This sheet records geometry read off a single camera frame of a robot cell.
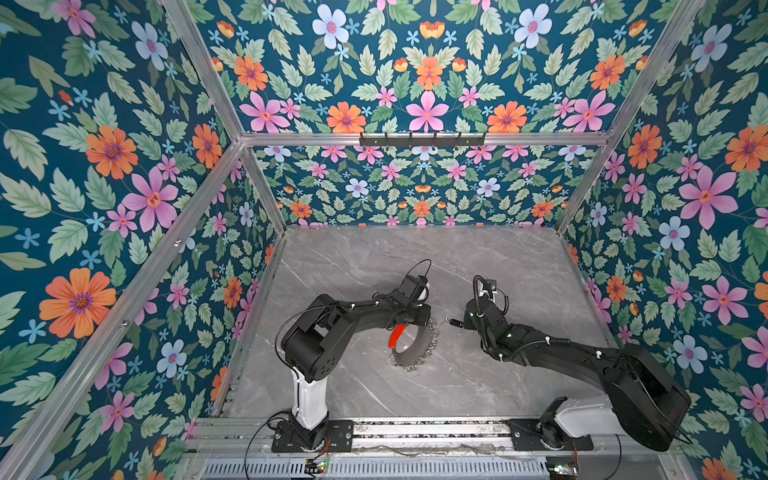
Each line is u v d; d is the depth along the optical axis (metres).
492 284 0.76
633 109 0.84
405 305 0.75
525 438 0.73
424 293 0.80
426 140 0.93
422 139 0.93
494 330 0.66
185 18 0.69
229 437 0.75
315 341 0.49
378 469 0.77
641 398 0.42
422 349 0.90
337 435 0.74
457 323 0.93
